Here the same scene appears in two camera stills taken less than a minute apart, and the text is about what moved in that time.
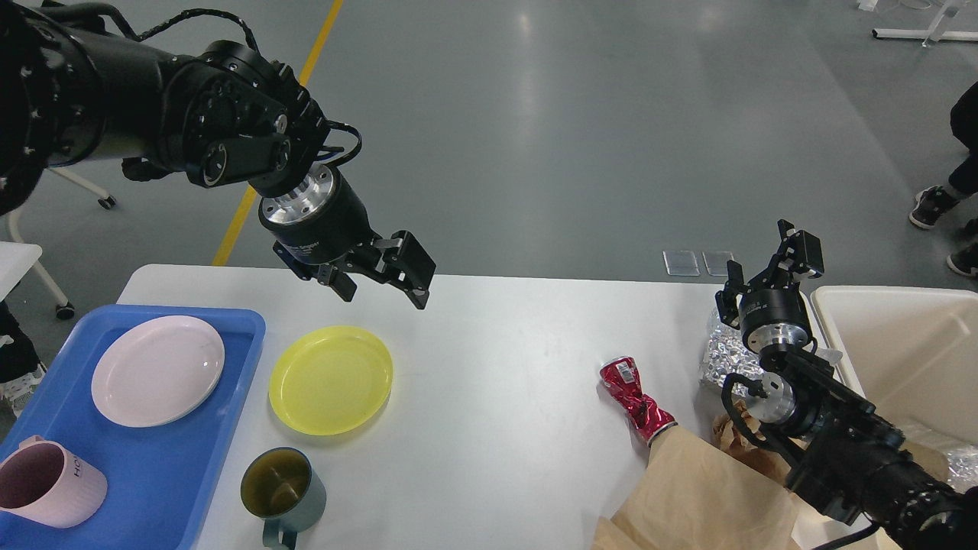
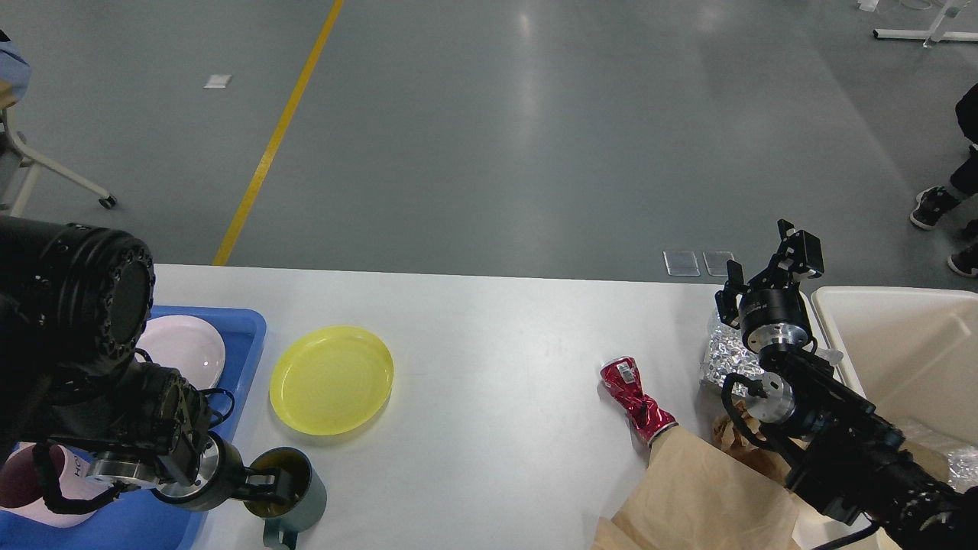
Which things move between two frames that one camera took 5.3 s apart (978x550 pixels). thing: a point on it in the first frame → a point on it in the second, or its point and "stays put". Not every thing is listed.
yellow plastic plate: [331, 380] stays put
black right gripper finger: [800, 251] stays put
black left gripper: [325, 223] → [221, 480]
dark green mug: [280, 486] stays put
